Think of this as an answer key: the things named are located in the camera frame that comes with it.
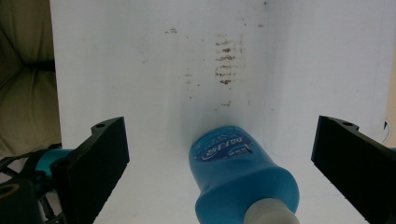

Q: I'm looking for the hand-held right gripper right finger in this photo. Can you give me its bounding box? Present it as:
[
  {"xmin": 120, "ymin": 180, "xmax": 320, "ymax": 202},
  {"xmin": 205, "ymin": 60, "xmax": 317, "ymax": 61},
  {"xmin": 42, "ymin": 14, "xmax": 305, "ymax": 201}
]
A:
[{"xmin": 310, "ymin": 115, "xmax": 396, "ymax": 224}]

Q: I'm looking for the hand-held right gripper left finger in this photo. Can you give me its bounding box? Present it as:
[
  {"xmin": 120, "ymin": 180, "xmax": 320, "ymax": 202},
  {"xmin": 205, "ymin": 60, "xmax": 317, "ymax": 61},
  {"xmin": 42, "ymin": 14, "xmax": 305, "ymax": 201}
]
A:
[{"xmin": 50, "ymin": 117, "xmax": 131, "ymax": 224}]

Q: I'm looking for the blue bottle with white cap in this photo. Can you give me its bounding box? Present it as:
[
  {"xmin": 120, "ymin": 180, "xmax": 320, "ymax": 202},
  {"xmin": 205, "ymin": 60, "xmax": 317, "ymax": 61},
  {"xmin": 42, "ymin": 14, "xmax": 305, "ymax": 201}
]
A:
[{"xmin": 188, "ymin": 125, "xmax": 301, "ymax": 224}]

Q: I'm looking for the olive curtain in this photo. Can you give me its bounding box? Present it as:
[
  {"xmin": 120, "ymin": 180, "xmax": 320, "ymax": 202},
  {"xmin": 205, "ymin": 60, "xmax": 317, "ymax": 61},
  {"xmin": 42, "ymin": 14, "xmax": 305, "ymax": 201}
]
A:
[{"xmin": 0, "ymin": 0, "xmax": 63, "ymax": 159}]

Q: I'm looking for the thin black cable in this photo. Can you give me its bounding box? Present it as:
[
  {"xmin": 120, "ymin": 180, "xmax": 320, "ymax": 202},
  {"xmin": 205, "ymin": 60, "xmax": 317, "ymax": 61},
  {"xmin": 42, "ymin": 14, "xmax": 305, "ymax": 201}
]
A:
[{"xmin": 382, "ymin": 119, "xmax": 392, "ymax": 145}]

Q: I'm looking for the black curtain strap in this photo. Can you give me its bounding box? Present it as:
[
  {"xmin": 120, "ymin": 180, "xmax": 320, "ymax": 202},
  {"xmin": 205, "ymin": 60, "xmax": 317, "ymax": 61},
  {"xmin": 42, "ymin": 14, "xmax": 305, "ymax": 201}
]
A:
[{"xmin": 22, "ymin": 60, "xmax": 56, "ymax": 73}]

